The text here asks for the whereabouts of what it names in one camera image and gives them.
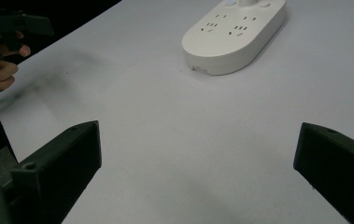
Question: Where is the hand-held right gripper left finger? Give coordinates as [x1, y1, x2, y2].
[9, 120, 103, 224]

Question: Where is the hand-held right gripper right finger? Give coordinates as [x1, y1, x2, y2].
[292, 121, 354, 224]

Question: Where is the white power strip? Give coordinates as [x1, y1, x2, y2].
[181, 0, 287, 77]

